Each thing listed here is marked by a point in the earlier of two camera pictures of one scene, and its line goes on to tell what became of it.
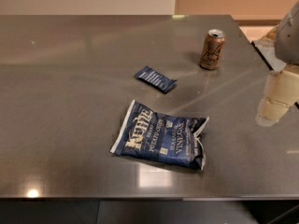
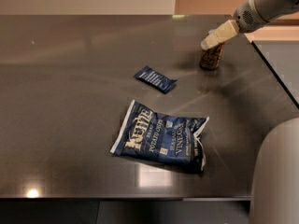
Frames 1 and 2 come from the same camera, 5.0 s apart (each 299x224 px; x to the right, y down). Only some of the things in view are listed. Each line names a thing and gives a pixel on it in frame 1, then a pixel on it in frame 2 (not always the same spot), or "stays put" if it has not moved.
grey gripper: (289, 39) to (247, 19)
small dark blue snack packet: (155, 78) stays put
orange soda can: (212, 49) stays put
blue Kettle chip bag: (148, 133) stays put
